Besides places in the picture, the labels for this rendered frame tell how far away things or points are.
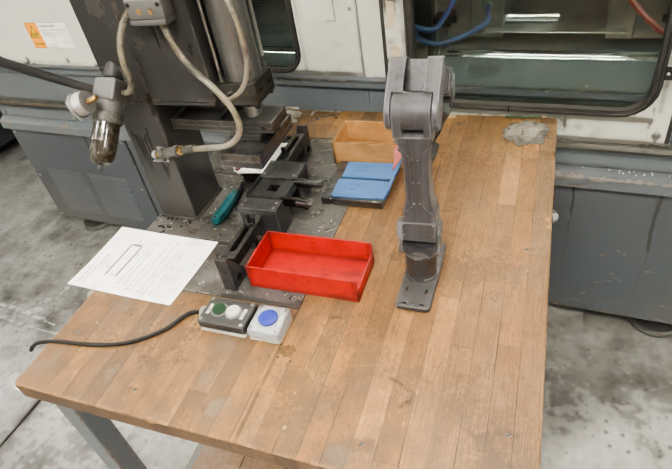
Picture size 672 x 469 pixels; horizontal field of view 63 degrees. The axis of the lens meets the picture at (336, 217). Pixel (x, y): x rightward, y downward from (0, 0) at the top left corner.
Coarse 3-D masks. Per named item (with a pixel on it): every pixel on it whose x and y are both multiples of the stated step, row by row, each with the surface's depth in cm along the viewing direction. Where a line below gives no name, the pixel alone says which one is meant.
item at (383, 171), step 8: (400, 160) 141; (352, 168) 145; (368, 168) 144; (376, 168) 144; (384, 168) 143; (344, 176) 143; (352, 176) 142; (360, 176) 142; (368, 176) 141; (376, 176) 141; (384, 176) 140; (392, 176) 140
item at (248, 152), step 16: (192, 112) 129; (208, 112) 128; (224, 112) 124; (240, 112) 126; (256, 112) 120; (272, 112) 121; (176, 128) 127; (192, 128) 125; (208, 128) 124; (224, 128) 122; (256, 128) 119; (272, 128) 118; (288, 128) 128; (240, 144) 120; (256, 144) 119; (272, 144) 121; (224, 160) 119; (240, 160) 118; (256, 160) 116
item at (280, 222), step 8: (304, 176) 139; (296, 192) 138; (304, 192) 140; (280, 208) 128; (288, 208) 132; (264, 216) 128; (272, 216) 127; (280, 216) 128; (288, 216) 132; (264, 224) 129; (272, 224) 128; (280, 224) 128; (288, 224) 133; (264, 232) 131
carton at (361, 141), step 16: (352, 128) 157; (368, 128) 156; (384, 128) 154; (336, 144) 148; (352, 144) 147; (368, 144) 145; (384, 144) 144; (336, 160) 152; (352, 160) 150; (368, 160) 148; (384, 160) 147
